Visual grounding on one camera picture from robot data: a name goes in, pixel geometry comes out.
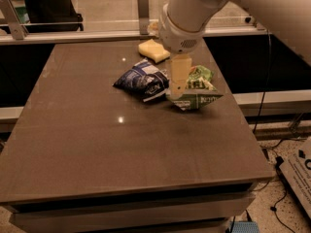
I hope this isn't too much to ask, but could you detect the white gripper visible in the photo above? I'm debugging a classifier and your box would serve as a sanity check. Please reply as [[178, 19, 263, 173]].
[[158, 4, 206, 99]]

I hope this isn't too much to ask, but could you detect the blue chip bag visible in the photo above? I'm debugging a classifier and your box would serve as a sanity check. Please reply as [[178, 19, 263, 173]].
[[113, 59, 169, 102]]

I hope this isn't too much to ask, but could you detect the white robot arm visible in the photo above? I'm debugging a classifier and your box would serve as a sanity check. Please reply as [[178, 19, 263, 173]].
[[159, 0, 311, 93]]

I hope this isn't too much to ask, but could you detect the green jalapeno chip bag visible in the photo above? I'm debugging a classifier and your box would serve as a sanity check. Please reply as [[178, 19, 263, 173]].
[[166, 65, 223, 111]]

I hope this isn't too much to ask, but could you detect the yellow sponge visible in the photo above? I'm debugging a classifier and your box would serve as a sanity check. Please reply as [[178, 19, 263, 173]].
[[138, 39, 170, 63]]

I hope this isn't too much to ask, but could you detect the white printed board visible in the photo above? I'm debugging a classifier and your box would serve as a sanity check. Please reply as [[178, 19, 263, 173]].
[[280, 137, 311, 218]]

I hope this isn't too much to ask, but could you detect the glass barrier panel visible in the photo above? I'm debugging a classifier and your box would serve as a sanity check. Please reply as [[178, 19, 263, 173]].
[[18, 0, 260, 32]]

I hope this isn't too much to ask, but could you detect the blue box under table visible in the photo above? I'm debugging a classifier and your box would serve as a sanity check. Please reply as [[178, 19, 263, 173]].
[[232, 221, 259, 233]]

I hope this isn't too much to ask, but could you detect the middle metal rail bracket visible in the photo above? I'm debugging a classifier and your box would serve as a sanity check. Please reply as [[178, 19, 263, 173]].
[[137, 0, 150, 35]]

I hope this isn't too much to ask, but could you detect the metal rail bracket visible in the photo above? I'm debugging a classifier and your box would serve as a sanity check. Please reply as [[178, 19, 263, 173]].
[[0, 0, 28, 40], [137, 0, 150, 35]]

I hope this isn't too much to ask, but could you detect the black floor cable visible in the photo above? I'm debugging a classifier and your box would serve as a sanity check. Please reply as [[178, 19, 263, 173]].
[[270, 156, 297, 233]]

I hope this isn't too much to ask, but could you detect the left metal rail bracket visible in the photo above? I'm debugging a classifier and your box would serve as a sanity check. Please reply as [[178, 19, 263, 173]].
[[0, 0, 28, 40]]

